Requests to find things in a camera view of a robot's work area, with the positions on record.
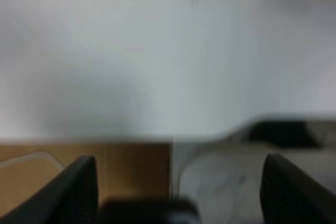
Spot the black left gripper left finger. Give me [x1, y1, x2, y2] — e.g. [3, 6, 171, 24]
[1, 156, 98, 224]

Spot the clear plastic container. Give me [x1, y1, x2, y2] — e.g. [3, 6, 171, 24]
[1, 151, 65, 171]

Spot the black floor object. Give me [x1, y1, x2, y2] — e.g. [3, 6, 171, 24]
[248, 121, 320, 148]

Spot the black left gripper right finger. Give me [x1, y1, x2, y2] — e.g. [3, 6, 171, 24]
[259, 154, 335, 223]

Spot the black base block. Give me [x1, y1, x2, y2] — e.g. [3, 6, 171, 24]
[97, 198, 201, 223]

